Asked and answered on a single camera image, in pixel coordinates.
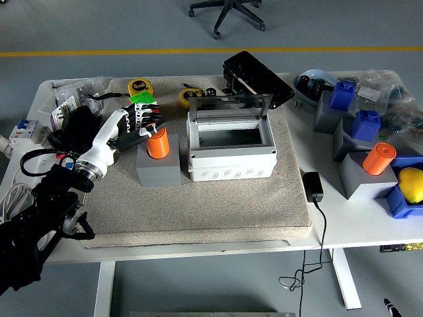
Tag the robot right hand black fingers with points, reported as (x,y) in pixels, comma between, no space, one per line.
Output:
(391,308)

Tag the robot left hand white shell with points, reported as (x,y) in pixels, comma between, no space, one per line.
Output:
(105,132)

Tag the orange cylinder battery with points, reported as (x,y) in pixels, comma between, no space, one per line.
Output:
(158,145)
(378,160)

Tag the white junction box body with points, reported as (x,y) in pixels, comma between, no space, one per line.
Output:
(231,165)

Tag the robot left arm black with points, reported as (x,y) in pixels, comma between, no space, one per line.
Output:
(20,247)

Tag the blue bottle-shaped battery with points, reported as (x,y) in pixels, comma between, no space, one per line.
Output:
(365,127)
(342,97)

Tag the black cloth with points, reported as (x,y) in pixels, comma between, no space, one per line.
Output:
(81,120)

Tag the white terminal block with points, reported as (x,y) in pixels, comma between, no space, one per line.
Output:
(66,107)

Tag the white table leg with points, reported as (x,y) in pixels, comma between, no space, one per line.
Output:
(347,280)
(105,290)

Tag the yellow tape measure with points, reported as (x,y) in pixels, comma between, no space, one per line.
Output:
(138,86)
(184,97)

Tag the table control panel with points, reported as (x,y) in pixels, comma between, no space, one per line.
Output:
(401,247)

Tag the grey block with round hole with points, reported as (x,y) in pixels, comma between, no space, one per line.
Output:
(158,171)

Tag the white power strip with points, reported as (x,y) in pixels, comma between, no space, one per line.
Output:
(43,162)

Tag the white blue circuit breaker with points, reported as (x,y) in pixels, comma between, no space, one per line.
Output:
(26,132)

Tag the blue storage bin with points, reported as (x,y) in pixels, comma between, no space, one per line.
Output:
(398,204)

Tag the black capacitor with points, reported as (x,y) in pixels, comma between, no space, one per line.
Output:
(210,91)

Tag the grey-brown mat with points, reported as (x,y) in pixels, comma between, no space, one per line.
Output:
(198,211)

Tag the yellow lemon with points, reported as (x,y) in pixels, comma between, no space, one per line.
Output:
(411,185)

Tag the grey block holder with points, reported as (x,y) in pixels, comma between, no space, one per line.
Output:
(360,185)
(325,119)
(340,145)

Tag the black power adapter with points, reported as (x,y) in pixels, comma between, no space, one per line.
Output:
(313,186)

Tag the black plastic case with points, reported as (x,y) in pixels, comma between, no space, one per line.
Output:
(261,79)

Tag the black office chair base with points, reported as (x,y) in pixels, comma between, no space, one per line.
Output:
(231,13)

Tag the clear bag of components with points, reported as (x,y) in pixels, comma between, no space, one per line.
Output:
(404,120)
(380,87)

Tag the black cylinder part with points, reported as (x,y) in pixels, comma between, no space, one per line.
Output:
(304,82)

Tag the black boxy part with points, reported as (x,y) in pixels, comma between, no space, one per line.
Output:
(317,89)

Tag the light blue bowl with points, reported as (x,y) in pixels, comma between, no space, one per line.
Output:
(315,74)

